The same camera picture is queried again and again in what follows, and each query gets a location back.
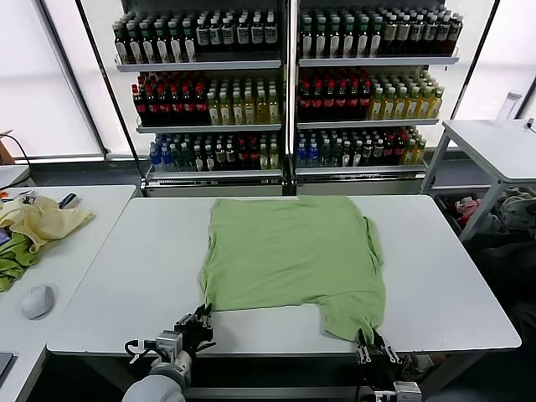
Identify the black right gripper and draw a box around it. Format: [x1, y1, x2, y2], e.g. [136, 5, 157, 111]
[355, 328, 405, 390]

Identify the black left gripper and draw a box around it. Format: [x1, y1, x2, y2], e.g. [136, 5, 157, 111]
[175, 305, 217, 358]

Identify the light green t-shirt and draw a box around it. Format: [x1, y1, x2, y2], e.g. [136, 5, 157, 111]
[197, 194, 387, 343]

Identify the black laundry basket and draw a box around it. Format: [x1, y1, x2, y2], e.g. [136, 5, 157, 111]
[435, 192, 508, 235]

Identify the white computer mouse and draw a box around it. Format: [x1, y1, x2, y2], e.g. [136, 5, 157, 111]
[20, 283, 56, 322]

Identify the pink garment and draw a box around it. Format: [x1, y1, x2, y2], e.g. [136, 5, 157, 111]
[455, 197, 482, 225]

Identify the pale yellow garment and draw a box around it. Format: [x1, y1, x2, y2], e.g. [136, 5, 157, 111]
[0, 195, 95, 254]

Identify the crumpled green garment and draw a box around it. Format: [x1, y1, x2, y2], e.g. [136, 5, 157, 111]
[0, 229, 41, 294]

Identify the dark flat device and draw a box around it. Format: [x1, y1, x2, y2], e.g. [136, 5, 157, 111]
[0, 351, 18, 380]

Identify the grey-green garment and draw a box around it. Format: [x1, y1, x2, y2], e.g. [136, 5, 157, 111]
[497, 186, 536, 229]

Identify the red cap cola bottle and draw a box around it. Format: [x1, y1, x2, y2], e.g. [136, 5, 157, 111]
[347, 80, 360, 121]
[131, 84, 147, 126]
[358, 80, 372, 121]
[194, 85, 209, 125]
[297, 81, 312, 121]
[311, 81, 324, 121]
[157, 85, 171, 126]
[145, 85, 159, 126]
[335, 80, 348, 121]
[322, 81, 337, 121]
[182, 85, 196, 125]
[169, 85, 183, 126]

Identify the black slanted pole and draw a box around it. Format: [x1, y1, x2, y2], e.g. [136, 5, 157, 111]
[425, 0, 502, 188]
[75, 0, 146, 188]

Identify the metal bottle shelf rack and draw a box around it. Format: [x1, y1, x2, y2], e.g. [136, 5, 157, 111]
[288, 0, 461, 196]
[111, 0, 294, 198]

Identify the brown cardboard box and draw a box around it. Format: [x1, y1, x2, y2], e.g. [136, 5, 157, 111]
[0, 128, 16, 165]

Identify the green cap dark bottle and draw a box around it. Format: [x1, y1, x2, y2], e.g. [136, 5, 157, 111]
[154, 19, 170, 64]
[301, 16, 315, 59]
[356, 16, 370, 59]
[141, 20, 156, 64]
[114, 21, 129, 64]
[182, 18, 197, 63]
[168, 19, 183, 63]
[314, 16, 329, 59]
[342, 16, 357, 59]
[127, 20, 142, 64]
[328, 16, 343, 59]
[369, 16, 384, 58]

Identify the translucent plastic cylinder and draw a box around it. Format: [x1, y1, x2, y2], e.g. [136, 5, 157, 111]
[496, 90, 524, 126]

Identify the white cap dark bottle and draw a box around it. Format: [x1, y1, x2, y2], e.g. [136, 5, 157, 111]
[236, 15, 251, 54]
[220, 16, 235, 54]
[196, 17, 210, 54]
[209, 17, 222, 54]
[263, 14, 278, 54]
[250, 15, 264, 54]

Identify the beige label dark bottle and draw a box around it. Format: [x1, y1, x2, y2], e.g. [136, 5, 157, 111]
[449, 13, 464, 54]
[410, 14, 425, 55]
[436, 13, 451, 55]
[384, 14, 398, 56]
[423, 14, 438, 55]
[396, 14, 411, 56]

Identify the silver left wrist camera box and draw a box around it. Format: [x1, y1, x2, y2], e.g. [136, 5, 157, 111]
[155, 329, 185, 361]

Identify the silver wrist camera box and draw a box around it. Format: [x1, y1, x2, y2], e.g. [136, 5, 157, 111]
[393, 379, 423, 402]
[155, 329, 185, 361]

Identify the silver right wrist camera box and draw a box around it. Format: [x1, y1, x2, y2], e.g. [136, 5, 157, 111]
[393, 379, 423, 402]

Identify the black looped wrist cable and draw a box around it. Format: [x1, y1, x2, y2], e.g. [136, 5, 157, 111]
[124, 338, 158, 364]

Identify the white metal frame table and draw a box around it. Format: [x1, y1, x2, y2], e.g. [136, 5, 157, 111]
[420, 118, 536, 244]

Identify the thin black cable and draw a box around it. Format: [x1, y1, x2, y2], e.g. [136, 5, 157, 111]
[0, 130, 33, 189]

